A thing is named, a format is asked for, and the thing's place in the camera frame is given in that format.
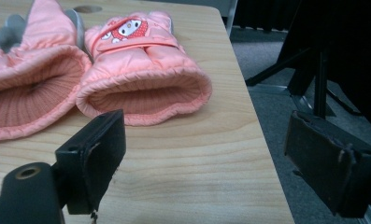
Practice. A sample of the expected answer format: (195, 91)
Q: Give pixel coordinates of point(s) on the black tripod stand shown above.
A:
(321, 84)
(354, 34)

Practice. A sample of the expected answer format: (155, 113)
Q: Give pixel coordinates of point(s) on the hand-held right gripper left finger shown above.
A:
(89, 161)

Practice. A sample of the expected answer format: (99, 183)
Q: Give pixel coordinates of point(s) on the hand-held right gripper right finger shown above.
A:
(323, 161)

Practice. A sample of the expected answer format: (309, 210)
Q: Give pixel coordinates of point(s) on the pink winter glove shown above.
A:
(149, 65)
(33, 65)

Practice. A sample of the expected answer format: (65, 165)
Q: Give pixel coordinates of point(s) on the white metal post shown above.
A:
(231, 15)

